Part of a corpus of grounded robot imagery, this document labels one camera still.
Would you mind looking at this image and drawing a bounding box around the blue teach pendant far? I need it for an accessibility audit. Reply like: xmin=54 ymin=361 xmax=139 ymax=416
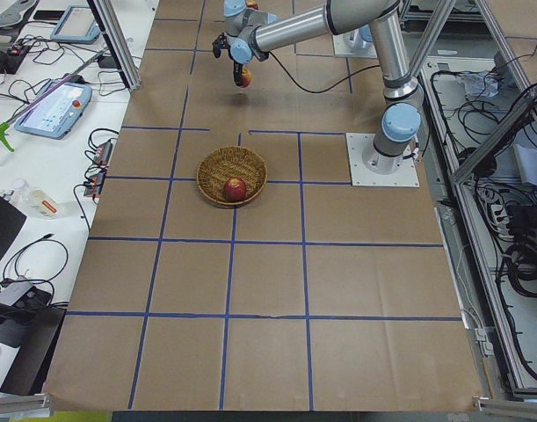
xmin=50 ymin=5 xmax=100 ymax=44

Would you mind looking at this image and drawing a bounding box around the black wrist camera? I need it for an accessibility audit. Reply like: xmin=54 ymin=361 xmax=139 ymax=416
xmin=212 ymin=33 xmax=229 ymax=59

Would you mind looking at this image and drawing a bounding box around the clear plastic bottle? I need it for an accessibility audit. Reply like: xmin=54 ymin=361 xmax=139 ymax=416
xmin=12 ymin=178 xmax=61 ymax=218

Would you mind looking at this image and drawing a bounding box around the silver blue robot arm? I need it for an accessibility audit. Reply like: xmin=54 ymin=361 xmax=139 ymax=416
xmin=212 ymin=0 xmax=423 ymax=175
xmin=343 ymin=25 xmax=374 ymax=51

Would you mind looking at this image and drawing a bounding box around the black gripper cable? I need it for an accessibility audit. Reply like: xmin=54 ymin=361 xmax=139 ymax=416
xmin=267 ymin=50 xmax=383 ymax=94

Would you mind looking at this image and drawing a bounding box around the blue teach pendant near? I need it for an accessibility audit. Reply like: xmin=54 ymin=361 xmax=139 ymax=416
xmin=14 ymin=83 xmax=92 ymax=139

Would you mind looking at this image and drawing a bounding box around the blue teach pendant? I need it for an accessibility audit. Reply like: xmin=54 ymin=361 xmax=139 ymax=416
xmin=14 ymin=83 xmax=92 ymax=139
xmin=50 ymin=5 xmax=100 ymax=44

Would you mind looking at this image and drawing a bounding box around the dark red apple in basket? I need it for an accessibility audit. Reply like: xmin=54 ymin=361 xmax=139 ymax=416
xmin=223 ymin=177 xmax=247 ymax=202

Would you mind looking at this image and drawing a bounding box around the yellow red apple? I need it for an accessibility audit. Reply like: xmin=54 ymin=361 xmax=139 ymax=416
xmin=241 ymin=68 xmax=252 ymax=88

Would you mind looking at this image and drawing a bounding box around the aluminium frame post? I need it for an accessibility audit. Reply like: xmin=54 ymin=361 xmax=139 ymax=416
xmin=87 ymin=0 xmax=142 ymax=91

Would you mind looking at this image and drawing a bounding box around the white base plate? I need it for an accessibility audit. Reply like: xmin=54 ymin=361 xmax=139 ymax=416
xmin=333 ymin=33 xmax=377 ymax=59

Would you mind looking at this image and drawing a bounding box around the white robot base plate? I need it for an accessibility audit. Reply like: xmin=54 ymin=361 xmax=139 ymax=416
xmin=345 ymin=133 xmax=420 ymax=188

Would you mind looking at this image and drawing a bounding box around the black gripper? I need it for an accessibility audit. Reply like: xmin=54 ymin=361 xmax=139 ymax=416
xmin=229 ymin=47 xmax=246 ymax=88

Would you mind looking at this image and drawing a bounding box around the green tipped metal pole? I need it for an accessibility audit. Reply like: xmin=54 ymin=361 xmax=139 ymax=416
xmin=0 ymin=47 xmax=109 ymax=152

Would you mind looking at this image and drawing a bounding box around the woven wicker basket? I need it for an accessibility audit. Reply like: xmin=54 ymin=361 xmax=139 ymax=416
xmin=196 ymin=146 xmax=267 ymax=207

